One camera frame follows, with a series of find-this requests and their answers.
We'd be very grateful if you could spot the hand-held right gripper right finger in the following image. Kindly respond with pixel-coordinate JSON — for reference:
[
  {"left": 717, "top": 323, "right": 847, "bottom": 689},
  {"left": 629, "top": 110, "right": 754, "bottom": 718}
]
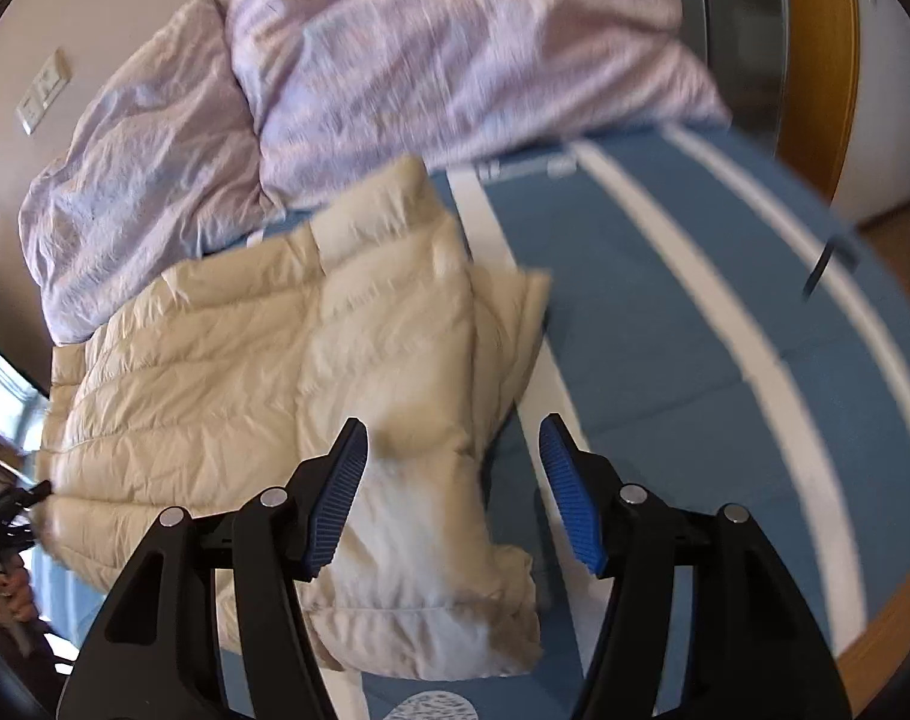
[{"left": 537, "top": 412, "right": 853, "bottom": 720}]

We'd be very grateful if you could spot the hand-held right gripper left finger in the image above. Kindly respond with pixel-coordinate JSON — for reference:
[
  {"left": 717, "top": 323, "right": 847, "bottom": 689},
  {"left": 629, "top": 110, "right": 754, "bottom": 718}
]
[{"left": 56, "top": 416, "right": 370, "bottom": 720}]

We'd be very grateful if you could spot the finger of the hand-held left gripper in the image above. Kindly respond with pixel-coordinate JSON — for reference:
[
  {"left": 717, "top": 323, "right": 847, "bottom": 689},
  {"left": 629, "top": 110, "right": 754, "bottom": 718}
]
[{"left": 0, "top": 481, "right": 54, "bottom": 565}]

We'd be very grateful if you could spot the cream puffer jacket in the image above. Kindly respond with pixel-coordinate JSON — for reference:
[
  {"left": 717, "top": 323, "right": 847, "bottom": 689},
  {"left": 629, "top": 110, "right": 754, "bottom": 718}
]
[{"left": 31, "top": 156, "right": 553, "bottom": 680}]

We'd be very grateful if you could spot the person's left hand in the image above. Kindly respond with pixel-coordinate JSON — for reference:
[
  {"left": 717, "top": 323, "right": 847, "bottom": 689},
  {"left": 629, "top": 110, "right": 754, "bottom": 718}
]
[{"left": 0, "top": 559, "right": 40, "bottom": 626}]

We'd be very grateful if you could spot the blue white striped bed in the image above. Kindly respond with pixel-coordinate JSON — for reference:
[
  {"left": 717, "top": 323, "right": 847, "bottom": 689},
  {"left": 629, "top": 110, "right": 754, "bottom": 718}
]
[{"left": 31, "top": 120, "right": 910, "bottom": 720}]

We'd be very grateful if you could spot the pink floral pillow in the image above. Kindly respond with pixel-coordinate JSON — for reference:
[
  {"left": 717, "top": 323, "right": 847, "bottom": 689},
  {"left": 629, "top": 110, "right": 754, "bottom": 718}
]
[
  {"left": 18, "top": 0, "right": 277, "bottom": 344},
  {"left": 226, "top": 0, "right": 733, "bottom": 209}
]

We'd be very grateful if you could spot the wooden framed window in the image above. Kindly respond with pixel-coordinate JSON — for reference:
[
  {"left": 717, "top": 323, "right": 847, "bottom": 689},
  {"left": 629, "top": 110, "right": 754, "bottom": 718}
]
[{"left": 680, "top": 0, "right": 862, "bottom": 205}]

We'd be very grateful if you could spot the white wall power socket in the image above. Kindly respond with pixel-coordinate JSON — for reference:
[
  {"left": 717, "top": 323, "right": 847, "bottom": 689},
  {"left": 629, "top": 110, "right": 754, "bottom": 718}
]
[{"left": 16, "top": 92, "right": 49, "bottom": 136}]

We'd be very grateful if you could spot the white wall light switch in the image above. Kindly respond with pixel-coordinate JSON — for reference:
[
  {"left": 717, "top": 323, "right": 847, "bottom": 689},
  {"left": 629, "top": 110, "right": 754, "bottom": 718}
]
[{"left": 35, "top": 49, "right": 73, "bottom": 104}]

